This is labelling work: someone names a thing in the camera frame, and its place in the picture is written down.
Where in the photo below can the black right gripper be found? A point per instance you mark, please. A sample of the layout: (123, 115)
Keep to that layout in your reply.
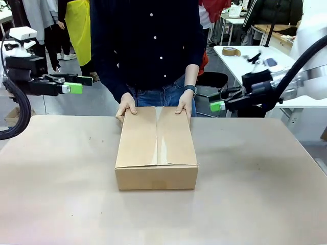
(255, 89)

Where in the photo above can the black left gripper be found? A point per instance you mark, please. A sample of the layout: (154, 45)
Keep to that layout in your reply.
(25, 66)

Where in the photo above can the brown cardboard box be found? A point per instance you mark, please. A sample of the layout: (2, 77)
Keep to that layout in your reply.
(153, 153)

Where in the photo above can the person's right forearm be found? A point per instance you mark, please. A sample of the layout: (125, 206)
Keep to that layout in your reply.
(112, 79)

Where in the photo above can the person's left forearm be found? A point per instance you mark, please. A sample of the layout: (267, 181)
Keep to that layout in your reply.
(192, 75)

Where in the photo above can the small cardboard floor box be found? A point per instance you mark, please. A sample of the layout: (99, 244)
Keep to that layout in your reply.
(14, 116)

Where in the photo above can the person's left hand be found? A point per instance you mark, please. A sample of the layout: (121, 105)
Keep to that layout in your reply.
(185, 102)

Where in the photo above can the person's right hand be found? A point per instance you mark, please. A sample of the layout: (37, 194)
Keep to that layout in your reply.
(126, 103)

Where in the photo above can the black chair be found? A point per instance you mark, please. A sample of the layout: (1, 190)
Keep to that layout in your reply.
(212, 79)

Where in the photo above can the dark wristwatch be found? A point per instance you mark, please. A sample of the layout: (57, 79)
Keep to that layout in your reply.
(190, 88)

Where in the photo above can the orange bag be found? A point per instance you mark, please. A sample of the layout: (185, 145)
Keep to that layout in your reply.
(203, 62)

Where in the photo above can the brown tape roll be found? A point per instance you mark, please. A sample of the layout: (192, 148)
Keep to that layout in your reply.
(231, 51)

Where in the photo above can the mannequin in grey clothes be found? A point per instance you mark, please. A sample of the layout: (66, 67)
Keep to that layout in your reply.
(38, 20)

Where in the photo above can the person in dark shirt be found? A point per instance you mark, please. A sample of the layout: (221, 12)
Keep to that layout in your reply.
(143, 38)

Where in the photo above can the black pole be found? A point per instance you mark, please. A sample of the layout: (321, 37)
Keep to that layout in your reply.
(268, 35)

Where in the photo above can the white work table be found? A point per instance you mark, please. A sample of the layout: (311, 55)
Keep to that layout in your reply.
(301, 104)

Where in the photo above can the person in red white clothes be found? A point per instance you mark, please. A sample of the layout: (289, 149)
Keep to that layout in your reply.
(213, 10)

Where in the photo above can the white plastic basket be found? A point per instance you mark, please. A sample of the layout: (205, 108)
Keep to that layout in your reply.
(235, 11)

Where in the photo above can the wooden desk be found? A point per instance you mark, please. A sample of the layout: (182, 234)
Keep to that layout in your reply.
(281, 34)

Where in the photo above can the white background table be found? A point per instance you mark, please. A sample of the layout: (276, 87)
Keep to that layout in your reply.
(5, 18)

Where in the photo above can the person in black jacket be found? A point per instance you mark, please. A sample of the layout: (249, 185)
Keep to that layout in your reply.
(276, 12)

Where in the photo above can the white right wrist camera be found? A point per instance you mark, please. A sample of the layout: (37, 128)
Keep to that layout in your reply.
(263, 67)

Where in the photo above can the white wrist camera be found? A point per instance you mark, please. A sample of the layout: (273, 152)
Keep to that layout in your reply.
(263, 67)
(23, 33)

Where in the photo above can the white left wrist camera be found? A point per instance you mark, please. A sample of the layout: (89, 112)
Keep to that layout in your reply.
(23, 33)

